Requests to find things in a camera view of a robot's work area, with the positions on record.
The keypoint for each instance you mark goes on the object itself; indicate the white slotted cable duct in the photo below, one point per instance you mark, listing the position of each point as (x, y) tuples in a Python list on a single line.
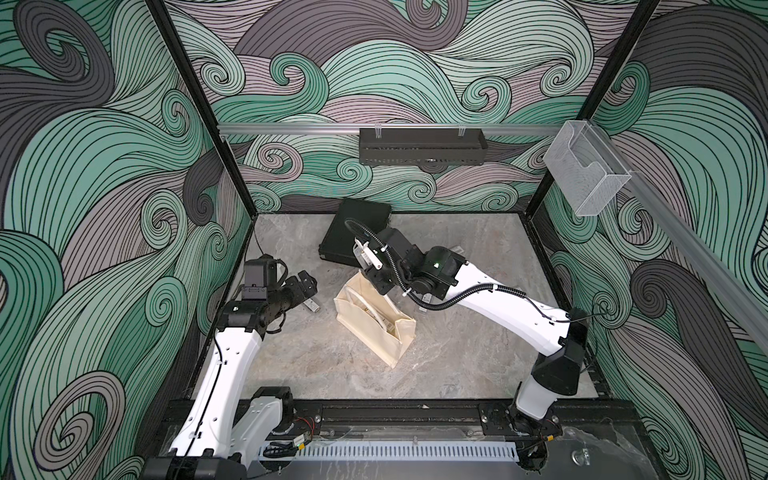
[(401, 451)]

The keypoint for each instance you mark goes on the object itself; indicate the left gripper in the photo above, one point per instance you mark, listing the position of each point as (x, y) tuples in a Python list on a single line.
[(295, 293)]

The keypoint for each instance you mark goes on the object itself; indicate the clear acrylic wall holder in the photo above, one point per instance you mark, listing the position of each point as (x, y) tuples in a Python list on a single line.
[(586, 166)]

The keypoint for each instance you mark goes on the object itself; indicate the black wall tray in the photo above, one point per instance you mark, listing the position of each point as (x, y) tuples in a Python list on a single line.
[(419, 147)]

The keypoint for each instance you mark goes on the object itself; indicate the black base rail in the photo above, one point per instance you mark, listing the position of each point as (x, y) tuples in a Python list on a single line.
[(332, 419)]

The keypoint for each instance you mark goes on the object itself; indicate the cream canvas tote bag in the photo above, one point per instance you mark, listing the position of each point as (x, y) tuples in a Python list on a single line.
[(374, 319)]

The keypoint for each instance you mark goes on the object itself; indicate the compass case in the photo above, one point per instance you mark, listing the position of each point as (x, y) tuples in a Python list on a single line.
[(311, 305)]

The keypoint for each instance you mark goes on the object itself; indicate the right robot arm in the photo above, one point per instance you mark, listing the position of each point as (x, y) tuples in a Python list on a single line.
[(441, 278)]

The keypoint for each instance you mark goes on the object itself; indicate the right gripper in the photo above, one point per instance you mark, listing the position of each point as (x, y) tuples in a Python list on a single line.
[(375, 276)]

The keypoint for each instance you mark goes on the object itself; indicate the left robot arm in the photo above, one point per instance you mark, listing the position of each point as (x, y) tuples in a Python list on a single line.
[(214, 443)]

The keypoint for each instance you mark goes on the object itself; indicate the aluminium wall rail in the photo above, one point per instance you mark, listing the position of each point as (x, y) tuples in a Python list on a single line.
[(333, 128)]

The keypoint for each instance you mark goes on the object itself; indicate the black ribbed carrying case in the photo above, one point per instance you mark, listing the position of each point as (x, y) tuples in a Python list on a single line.
[(338, 242)]

